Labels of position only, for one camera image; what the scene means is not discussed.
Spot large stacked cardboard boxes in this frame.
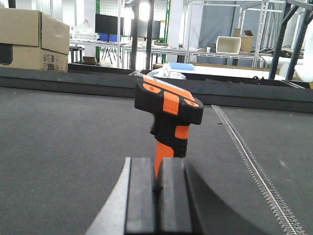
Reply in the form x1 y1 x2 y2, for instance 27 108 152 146
0 8 69 72

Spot small open cardboard box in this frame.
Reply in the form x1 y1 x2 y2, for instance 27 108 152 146
234 28 254 52

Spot dark conveyor side rail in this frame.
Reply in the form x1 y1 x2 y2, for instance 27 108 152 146
0 64 313 114

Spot blue foam sheet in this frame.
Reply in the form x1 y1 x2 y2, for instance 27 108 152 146
168 62 195 71

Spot white plastic bin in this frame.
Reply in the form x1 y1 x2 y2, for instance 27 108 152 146
216 36 241 54

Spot black computer monitor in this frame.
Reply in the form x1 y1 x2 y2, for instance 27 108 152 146
95 14 118 34

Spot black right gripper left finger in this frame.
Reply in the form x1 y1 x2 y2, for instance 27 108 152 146
86 157 157 235

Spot white wire basket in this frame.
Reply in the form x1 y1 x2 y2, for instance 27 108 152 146
70 26 99 41

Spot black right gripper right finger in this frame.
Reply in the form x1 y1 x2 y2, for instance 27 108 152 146
157 157 266 235

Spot crumpled clear plastic bag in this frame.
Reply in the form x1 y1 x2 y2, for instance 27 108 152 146
147 68 186 80

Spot metal workbench table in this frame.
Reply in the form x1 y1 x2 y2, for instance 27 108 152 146
120 46 262 68

